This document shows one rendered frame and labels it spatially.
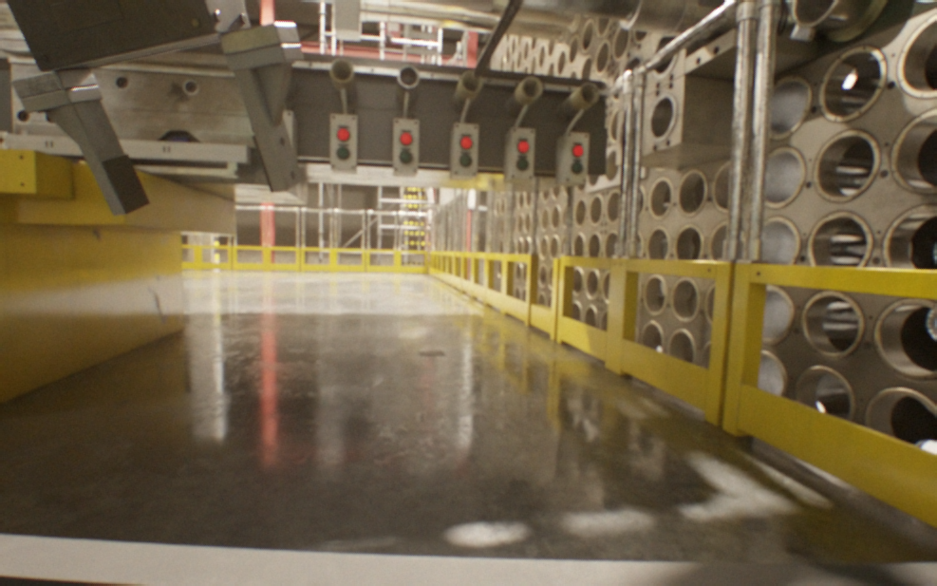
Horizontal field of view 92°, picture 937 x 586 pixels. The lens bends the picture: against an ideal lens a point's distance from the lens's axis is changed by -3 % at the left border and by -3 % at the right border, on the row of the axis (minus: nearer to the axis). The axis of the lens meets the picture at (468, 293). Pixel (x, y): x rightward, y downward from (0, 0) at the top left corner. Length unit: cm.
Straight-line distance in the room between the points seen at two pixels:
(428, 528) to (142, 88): 141
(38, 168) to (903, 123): 235
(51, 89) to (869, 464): 112
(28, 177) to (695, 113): 221
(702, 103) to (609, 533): 192
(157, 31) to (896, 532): 106
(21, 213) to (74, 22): 112
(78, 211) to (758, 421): 161
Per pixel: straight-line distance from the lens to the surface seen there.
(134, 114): 168
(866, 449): 103
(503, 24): 105
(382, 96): 155
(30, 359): 169
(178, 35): 36
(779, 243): 249
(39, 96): 45
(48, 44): 42
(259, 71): 36
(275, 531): 78
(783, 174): 250
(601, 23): 426
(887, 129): 209
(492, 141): 153
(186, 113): 163
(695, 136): 230
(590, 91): 152
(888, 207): 203
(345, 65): 140
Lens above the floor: 40
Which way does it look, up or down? 5 degrees down
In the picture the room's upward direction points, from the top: 2 degrees clockwise
